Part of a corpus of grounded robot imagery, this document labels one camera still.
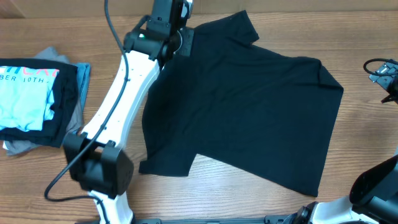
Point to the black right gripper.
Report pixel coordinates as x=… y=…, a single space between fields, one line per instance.
x=389 y=83

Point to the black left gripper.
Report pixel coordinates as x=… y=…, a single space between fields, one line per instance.
x=188 y=48

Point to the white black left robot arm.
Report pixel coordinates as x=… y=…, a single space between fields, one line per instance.
x=96 y=157

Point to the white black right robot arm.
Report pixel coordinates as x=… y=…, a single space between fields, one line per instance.
x=372 y=199

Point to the folded blue shirt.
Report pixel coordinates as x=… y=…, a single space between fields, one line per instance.
x=83 y=81

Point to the folded grey shirt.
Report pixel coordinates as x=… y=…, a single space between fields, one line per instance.
x=66 y=98

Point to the folded black printed t-shirt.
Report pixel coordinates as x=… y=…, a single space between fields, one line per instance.
x=26 y=97

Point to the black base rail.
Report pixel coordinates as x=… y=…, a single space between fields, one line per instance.
x=269 y=219

